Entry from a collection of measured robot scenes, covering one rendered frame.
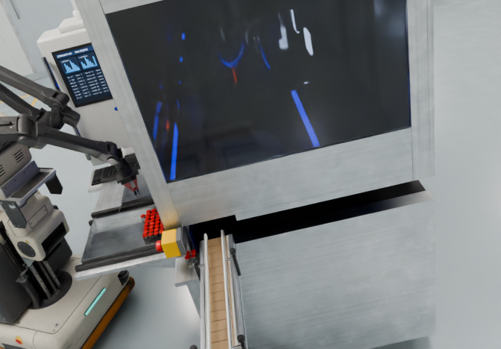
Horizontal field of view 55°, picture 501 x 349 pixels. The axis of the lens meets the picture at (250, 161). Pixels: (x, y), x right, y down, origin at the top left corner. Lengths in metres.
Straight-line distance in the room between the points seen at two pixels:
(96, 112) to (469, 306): 2.16
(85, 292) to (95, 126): 0.91
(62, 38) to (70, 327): 1.46
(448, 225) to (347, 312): 1.16
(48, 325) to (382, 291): 1.69
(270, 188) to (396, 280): 0.73
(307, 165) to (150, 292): 1.70
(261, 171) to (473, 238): 1.72
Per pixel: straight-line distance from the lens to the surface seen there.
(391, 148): 1.75
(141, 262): 1.94
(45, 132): 1.96
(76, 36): 2.59
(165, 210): 1.75
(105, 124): 2.75
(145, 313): 3.02
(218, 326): 1.54
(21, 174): 2.46
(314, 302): 2.14
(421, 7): 1.58
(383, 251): 2.03
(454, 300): 2.76
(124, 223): 2.17
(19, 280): 2.86
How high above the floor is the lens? 2.09
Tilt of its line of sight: 32 degrees down
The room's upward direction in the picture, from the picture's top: 14 degrees counter-clockwise
